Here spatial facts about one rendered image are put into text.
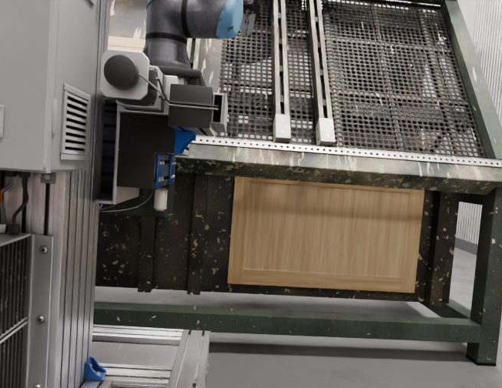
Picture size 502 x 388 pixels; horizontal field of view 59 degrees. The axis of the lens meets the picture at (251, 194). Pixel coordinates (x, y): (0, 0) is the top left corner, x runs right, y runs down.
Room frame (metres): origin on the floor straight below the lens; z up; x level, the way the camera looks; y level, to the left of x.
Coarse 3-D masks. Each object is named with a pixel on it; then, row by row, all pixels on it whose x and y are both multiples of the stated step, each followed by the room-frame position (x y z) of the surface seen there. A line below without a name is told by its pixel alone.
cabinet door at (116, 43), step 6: (114, 36) 2.13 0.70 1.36; (108, 42) 2.11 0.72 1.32; (114, 42) 2.11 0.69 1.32; (120, 42) 2.11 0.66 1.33; (126, 42) 2.12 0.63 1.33; (132, 42) 2.12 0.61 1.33; (138, 42) 2.13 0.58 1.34; (144, 42) 2.13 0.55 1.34; (108, 48) 2.09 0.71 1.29; (114, 48) 2.09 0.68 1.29; (120, 48) 2.10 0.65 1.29; (126, 48) 2.10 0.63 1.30; (132, 48) 2.11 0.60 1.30; (138, 48) 2.11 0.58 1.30
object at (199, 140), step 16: (208, 144) 1.81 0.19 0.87; (224, 144) 1.81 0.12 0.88; (240, 144) 1.82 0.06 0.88; (256, 144) 1.83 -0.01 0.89; (272, 144) 1.84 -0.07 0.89; (416, 160) 1.88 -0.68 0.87; (432, 160) 1.89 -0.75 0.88; (448, 160) 1.90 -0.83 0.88; (464, 160) 1.91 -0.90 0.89; (480, 160) 1.92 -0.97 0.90
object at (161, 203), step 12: (144, 192) 1.74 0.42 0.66; (156, 192) 1.69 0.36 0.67; (168, 192) 1.75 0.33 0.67; (108, 204) 1.73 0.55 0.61; (120, 204) 1.74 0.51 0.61; (132, 204) 1.74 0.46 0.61; (144, 204) 1.75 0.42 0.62; (156, 204) 1.69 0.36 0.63; (168, 204) 1.75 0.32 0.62; (156, 216) 1.75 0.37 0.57; (168, 216) 1.75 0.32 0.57
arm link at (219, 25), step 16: (192, 0) 1.21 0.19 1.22; (208, 0) 1.19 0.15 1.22; (224, 0) 1.19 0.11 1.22; (240, 0) 1.23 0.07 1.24; (192, 16) 1.21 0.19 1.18; (208, 16) 1.20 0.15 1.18; (224, 16) 1.19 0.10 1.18; (240, 16) 1.26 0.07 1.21; (192, 32) 1.24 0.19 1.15; (208, 32) 1.23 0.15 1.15; (224, 32) 1.22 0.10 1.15
